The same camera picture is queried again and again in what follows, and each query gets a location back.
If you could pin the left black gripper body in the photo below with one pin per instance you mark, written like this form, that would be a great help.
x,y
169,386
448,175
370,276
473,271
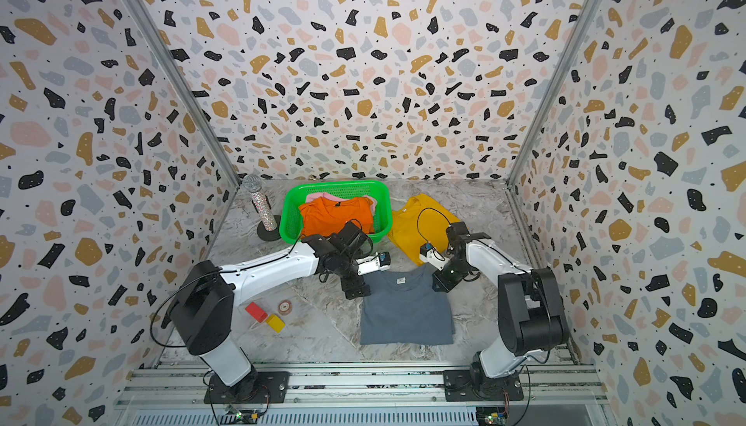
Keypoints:
x,y
354,280

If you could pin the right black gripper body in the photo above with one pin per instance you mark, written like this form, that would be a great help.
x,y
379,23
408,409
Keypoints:
x,y
449,276

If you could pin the grey t-shirt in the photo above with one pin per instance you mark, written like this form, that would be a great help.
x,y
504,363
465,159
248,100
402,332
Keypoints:
x,y
403,308

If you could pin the yellow t-shirt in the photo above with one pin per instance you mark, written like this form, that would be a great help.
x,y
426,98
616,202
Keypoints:
x,y
422,220

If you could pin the orange t-shirt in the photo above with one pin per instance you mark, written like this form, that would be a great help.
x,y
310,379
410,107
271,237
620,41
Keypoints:
x,y
324,217

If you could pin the green plastic basket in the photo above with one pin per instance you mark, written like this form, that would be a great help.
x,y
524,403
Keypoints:
x,y
291,221

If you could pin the pink t-shirt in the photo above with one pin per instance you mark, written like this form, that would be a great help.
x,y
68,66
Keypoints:
x,y
325,195

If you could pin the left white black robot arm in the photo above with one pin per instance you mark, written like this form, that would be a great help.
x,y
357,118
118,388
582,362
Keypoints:
x,y
202,308

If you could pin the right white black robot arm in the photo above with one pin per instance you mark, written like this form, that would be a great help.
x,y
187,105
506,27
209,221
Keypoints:
x,y
530,313

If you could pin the small round tape roll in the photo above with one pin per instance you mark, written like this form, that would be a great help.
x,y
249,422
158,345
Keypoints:
x,y
285,307

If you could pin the yellow block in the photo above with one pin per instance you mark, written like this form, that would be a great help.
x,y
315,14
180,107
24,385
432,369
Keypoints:
x,y
276,323

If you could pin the red block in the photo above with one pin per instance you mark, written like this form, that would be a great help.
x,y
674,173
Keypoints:
x,y
256,312

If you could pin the right circuit board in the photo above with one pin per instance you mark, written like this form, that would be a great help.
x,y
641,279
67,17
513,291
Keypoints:
x,y
492,416

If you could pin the circuit board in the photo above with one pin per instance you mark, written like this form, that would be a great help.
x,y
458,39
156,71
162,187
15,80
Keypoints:
x,y
492,416
242,416

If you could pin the sprinkle-filled clear bottle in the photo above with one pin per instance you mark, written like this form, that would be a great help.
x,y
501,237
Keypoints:
x,y
268,228

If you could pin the left circuit board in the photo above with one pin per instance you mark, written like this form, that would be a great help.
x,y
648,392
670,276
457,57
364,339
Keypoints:
x,y
242,416

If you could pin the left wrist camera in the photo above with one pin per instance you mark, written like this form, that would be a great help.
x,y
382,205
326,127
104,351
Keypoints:
x,y
379,262

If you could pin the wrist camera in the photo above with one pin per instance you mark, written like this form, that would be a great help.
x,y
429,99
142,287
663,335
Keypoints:
x,y
379,262
430,255

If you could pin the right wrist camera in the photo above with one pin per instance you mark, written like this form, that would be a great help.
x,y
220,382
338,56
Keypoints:
x,y
430,255

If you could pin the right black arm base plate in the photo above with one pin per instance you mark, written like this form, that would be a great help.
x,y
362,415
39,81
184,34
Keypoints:
x,y
473,386

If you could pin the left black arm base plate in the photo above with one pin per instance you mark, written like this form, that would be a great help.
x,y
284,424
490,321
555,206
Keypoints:
x,y
256,388

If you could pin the aluminium rail frame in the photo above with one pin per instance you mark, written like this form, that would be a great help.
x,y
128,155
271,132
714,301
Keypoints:
x,y
399,393

